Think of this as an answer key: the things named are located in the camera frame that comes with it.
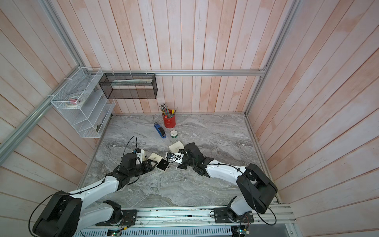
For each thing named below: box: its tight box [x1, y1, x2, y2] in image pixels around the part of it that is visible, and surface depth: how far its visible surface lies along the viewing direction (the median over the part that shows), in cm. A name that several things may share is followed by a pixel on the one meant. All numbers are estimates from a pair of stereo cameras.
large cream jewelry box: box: [168, 140, 185, 154], surface depth 100 cm
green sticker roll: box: [169, 129, 179, 139], surface depth 107 cm
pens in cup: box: [158, 102, 179, 119], surface depth 107 cm
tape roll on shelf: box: [64, 95, 86, 108], surface depth 75 cm
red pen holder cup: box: [162, 109, 177, 129], surface depth 109 cm
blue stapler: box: [153, 121, 167, 139], surface depth 107 cm
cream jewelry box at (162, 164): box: [147, 152, 171, 172], surface depth 92 cm
